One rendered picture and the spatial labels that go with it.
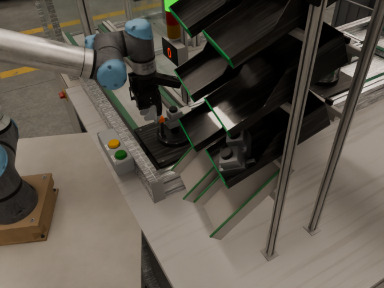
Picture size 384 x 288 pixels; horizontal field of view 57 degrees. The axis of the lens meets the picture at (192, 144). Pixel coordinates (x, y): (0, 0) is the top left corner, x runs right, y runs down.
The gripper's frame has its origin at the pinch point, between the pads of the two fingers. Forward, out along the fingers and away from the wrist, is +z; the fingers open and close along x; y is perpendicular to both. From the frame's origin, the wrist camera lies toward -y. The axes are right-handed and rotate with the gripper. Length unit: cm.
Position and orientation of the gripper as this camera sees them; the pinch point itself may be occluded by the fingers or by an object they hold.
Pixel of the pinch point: (157, 119)
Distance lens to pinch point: 124.6
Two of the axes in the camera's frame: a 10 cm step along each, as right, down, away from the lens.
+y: -8.7, 3.5, -3.4
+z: 0.4, 7.5, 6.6
